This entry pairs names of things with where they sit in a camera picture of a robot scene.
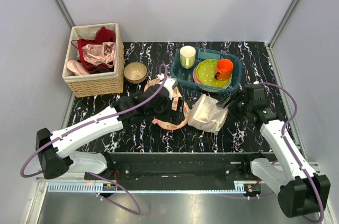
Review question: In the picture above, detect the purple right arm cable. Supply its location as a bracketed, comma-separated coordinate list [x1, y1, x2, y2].
[217, 81, 325, 222]

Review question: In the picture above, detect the teal plastic dish tray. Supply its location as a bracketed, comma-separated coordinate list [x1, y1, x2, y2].
[171, 48, 243, 94]

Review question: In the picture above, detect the red lace bra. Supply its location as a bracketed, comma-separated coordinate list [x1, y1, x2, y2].
[70, 26, 117, 74]

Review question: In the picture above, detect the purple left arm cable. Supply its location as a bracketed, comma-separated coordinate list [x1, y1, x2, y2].
[20, 63, 168, 215]

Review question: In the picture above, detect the orange mug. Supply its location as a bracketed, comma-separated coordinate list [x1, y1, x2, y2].
[214, 59, 234, 81]

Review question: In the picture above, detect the cream ceramic cup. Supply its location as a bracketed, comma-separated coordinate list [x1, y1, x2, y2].
[180, 46, 196, 69]

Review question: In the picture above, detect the beige ceramic bowl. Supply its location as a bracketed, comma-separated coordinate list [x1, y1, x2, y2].
[123, 62, 148, 84]

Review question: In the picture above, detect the aluminium frame rail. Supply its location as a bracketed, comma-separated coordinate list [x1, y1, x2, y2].
[47, 176, 262, 196]

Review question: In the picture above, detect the green polka dot plate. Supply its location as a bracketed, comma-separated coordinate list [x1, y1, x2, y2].
[195, 59, 232, 88]

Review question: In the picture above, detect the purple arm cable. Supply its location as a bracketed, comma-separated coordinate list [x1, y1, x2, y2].
[20, 63, 168, 215]
[217, 81, 325, 222]

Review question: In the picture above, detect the wicker laundry basket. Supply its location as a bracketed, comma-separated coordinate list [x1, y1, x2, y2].
[63, 23, 124, 97]

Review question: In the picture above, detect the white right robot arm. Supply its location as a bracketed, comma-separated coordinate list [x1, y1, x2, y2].
[217, 82, 331, 223]

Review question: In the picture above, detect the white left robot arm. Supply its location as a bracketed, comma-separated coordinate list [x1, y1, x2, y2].
[35, 84, 188, 180]

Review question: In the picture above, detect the pink satin garment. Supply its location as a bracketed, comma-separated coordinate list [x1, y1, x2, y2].
[66, 42, 117, 76]

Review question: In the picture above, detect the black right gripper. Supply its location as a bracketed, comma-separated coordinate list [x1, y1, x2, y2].
[216, 88, 252, 123]

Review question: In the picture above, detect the white mesh cylindrical laundry bag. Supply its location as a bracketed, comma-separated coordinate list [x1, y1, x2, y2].
[188, 94, 228, 134]

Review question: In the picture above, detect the pink plate under green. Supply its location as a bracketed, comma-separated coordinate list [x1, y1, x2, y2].
[193, 69, 231, 91]

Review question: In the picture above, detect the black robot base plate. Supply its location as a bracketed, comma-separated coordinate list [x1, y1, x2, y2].
[98, 153, 277, 181]

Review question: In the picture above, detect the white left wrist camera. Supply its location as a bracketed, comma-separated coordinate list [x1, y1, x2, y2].
[157, 74, 178, 100]

